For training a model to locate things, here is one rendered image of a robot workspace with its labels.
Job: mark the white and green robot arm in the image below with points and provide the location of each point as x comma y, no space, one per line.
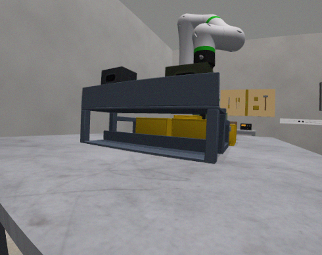
206,33

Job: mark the dark blue-grey metal shelf rack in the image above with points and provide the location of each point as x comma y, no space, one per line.
184,94

